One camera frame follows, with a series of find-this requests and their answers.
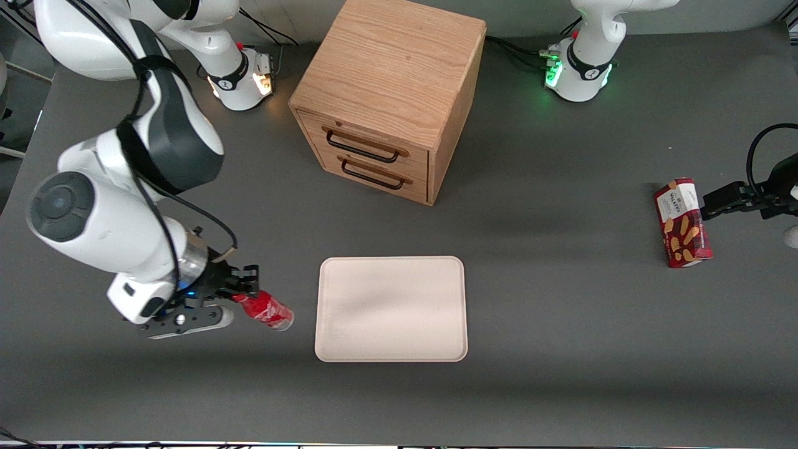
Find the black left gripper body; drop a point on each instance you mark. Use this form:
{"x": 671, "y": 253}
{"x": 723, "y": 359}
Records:
{"x": 775, "y": 198}

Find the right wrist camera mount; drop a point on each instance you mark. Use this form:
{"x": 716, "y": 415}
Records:
{"x": 187, "y": 321}

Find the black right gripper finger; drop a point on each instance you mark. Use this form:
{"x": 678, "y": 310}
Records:
{"x": 249, "y": 273}
{"x": 244, "y": 289}

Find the wide wooden drawer front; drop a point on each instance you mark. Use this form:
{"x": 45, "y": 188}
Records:
{"x": 368, "y": 134}

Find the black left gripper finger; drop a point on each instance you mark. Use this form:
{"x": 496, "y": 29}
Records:
{"x": 729, "y": 211}
{"x": 723, "y": 193}

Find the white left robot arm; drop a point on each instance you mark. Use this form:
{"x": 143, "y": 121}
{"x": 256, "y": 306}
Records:
{"x": 589, "y": 37}

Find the red coke bottle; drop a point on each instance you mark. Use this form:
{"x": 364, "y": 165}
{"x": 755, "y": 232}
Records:
{"x": 268, "y": 310}

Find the red cookie box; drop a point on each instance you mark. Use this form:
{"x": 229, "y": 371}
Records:
{"x": 682, "y": 224}

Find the narrow wooden drawer front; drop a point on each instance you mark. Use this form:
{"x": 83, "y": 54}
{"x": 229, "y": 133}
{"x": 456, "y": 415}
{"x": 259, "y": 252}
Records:
{"x": 411, "y": 190}

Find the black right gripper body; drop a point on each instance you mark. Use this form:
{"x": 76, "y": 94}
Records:
{"x": 219, "y": 278}

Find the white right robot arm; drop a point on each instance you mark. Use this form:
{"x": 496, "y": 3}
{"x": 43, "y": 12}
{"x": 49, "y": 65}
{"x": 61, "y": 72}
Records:
{"x": 124, "y": 231}

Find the beige rectangular tray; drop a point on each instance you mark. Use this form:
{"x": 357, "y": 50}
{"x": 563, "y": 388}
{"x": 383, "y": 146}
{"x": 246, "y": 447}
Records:
{"x": 391, "y": 308}

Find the wooden drawer cabinet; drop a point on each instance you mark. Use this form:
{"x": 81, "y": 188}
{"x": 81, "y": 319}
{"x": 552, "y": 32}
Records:
{"x": 393, "y": 62}

